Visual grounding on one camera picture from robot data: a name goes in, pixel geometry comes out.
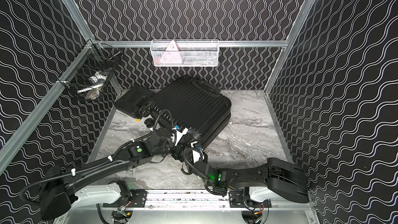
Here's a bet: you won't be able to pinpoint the black hard-shell suitcase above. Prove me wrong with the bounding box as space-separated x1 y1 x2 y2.
138 76 232 148

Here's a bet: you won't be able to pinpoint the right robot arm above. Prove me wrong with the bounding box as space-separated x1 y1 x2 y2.
182 148 309 203

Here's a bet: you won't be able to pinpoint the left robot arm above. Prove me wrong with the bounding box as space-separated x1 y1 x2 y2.
39 128 202 221

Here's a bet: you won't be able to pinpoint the black pouch bag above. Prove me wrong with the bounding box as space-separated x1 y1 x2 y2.
115 86 154 119

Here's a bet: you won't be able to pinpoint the white triangular card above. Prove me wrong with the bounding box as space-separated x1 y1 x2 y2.
159 40 182 65

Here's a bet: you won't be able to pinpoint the silver items in basket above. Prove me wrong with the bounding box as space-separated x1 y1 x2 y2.
77 72 107 100

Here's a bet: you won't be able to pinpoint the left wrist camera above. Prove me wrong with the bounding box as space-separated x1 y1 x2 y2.
150 128 173 147

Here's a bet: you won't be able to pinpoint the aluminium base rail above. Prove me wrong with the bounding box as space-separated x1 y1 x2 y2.
62 189 315 211

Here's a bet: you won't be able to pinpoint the clear plastic wall basket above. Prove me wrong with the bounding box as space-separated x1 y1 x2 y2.
150 39 220 67

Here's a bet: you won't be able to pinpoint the black wire basket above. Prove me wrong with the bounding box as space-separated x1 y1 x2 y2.
60 42 123 101

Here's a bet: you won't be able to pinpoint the black corrugated cable conduit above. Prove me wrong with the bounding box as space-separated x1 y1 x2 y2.
19 174 67 206

